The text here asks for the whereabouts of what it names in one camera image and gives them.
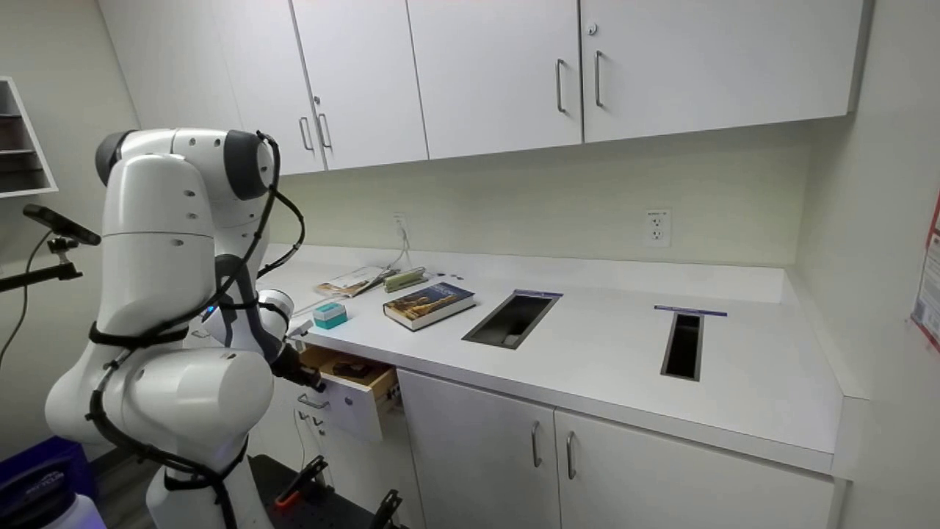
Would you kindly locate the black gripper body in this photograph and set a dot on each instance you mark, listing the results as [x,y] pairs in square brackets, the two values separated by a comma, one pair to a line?
[296,368]

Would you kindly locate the small black box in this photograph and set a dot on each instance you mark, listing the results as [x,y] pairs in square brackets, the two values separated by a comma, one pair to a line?
[353,370]

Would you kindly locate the wooden drawer white front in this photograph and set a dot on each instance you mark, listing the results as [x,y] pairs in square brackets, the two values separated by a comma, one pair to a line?
[357,411]

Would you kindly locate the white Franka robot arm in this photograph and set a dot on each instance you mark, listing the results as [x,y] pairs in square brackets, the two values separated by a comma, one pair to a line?
[166,236]

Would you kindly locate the white lower drawer front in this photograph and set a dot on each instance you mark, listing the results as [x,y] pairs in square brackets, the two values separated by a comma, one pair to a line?
[306,427]

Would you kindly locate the small teal box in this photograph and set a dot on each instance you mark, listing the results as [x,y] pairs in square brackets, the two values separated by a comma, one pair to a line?
[331,314]

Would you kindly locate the paper magazine stack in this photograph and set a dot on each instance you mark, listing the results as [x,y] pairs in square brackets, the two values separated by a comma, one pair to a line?
[352,282]

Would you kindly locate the blue cover book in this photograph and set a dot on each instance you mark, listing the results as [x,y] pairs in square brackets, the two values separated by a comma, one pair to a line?
[431,302]

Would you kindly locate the white lower cabinet door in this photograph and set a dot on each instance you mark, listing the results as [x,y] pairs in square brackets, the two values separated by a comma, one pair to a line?
[472,460]
[685,489]

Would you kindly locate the white cabinet door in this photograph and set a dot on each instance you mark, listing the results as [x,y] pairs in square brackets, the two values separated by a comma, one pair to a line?
[472,460]
[725,58]
[685,489]
[490,67]
[196,58]
[362,67]

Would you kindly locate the rectangular countertop opening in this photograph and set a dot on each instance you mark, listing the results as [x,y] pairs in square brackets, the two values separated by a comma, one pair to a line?
[513,320]

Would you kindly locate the blue bin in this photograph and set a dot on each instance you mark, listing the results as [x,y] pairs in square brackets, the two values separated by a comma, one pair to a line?
[39,460]

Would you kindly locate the white upper cabinet door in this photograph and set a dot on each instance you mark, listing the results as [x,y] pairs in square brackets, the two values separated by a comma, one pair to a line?
[362,67]
[196,58]
[725,58]
[490,67]

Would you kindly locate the narrow countertop slot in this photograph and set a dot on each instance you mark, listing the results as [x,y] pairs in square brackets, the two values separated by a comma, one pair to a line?
[682,345]

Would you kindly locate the black camera stand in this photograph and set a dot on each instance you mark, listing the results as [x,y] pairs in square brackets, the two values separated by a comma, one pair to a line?
[59,224]

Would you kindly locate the white wall shelf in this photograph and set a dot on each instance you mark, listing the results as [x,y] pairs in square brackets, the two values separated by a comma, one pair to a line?
[24,176]

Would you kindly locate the white wall outlet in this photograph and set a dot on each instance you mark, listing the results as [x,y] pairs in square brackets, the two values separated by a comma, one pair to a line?
[656,226]

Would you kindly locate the red bordered wall poster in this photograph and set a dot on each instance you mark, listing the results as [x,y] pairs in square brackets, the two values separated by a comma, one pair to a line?
[926,282]

